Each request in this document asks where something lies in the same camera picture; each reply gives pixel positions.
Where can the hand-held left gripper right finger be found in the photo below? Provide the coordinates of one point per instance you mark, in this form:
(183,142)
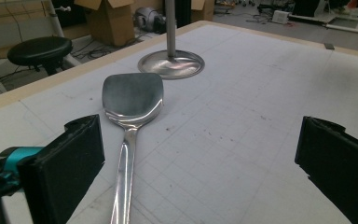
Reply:
(341,161)

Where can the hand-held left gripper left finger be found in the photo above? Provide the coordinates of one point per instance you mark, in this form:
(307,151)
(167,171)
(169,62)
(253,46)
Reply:
(62,174)

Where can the stainless steel spatula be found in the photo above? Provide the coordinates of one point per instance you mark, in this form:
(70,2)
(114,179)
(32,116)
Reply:
(131,102)

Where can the black round stool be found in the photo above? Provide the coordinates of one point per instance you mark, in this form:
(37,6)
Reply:
(40,53)

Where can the metal stand with round base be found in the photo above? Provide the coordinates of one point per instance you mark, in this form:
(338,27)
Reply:
(171,60)

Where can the white electronic box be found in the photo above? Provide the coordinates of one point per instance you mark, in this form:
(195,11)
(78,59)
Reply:
(280,16)

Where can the open cardboard box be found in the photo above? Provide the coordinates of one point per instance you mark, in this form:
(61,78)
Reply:
(112,21)

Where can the grey round appliance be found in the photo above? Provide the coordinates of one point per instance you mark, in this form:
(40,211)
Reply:
(149,19)

